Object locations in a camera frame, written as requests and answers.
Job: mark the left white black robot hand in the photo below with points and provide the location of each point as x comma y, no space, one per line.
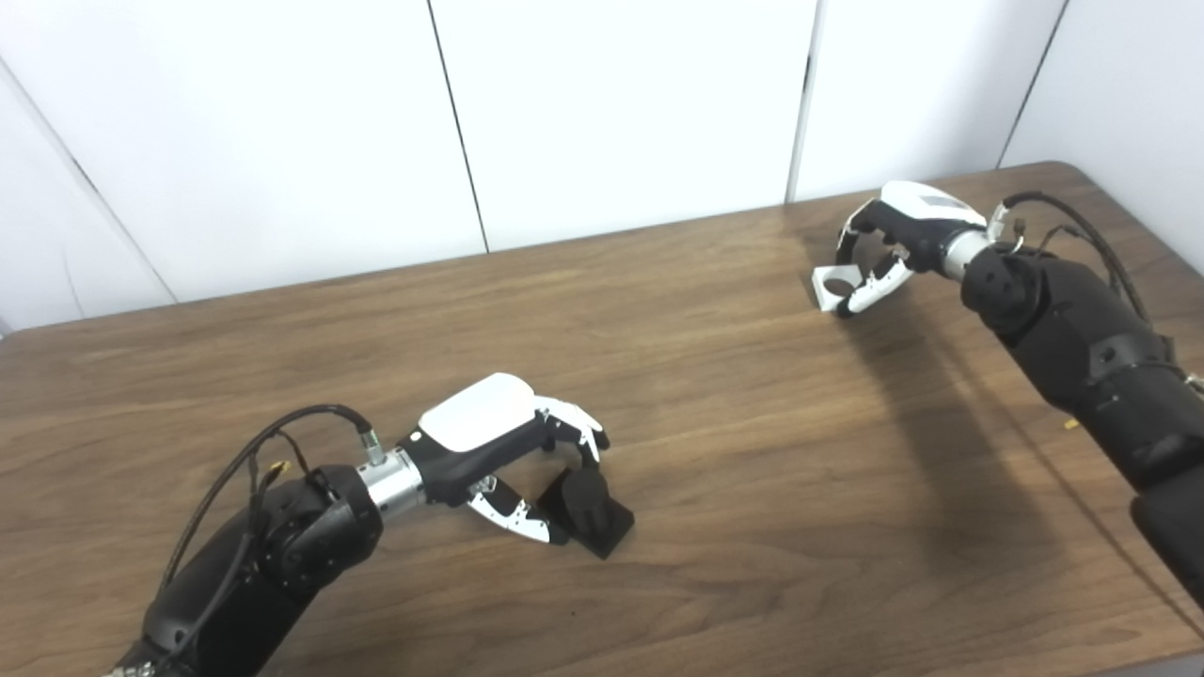
475,418

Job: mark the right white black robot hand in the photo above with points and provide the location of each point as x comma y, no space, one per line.
926,221

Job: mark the white square piece with hole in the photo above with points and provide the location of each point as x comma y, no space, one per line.
828,299

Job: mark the black peg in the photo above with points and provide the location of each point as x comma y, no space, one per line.
588,512

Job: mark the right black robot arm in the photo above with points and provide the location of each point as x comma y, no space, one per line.
1082,320

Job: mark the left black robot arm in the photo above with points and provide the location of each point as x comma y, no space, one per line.
310,536

